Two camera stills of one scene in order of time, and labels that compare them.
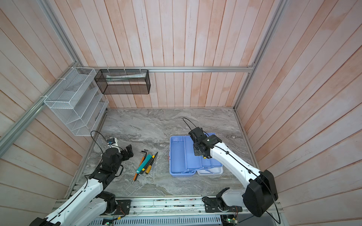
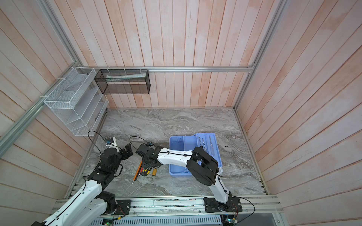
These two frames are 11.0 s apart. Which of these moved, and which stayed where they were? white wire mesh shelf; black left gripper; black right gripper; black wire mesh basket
Moved: black right gripper
Stayed: white wire mesh shelf; black wire mesh basket; black left gripper
